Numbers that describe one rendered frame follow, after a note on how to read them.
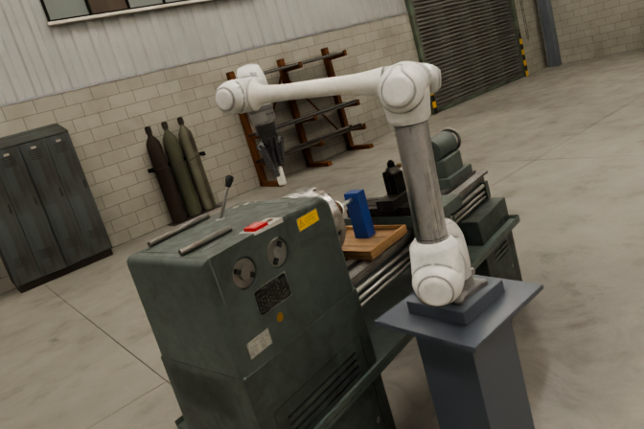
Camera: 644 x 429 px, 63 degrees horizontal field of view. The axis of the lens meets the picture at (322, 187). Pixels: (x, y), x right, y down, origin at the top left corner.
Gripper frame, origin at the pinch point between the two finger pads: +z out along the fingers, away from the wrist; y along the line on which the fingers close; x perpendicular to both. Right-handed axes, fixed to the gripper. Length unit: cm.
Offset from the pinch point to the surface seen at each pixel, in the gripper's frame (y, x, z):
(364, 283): 24, -4, 57
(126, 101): 309, 622, -71
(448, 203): 83, -18, 43
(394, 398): 48, 18, 135
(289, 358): -33, -14, 54
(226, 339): -51, -12, 36
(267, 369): -42, -14, 52
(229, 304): -48, -14, 26
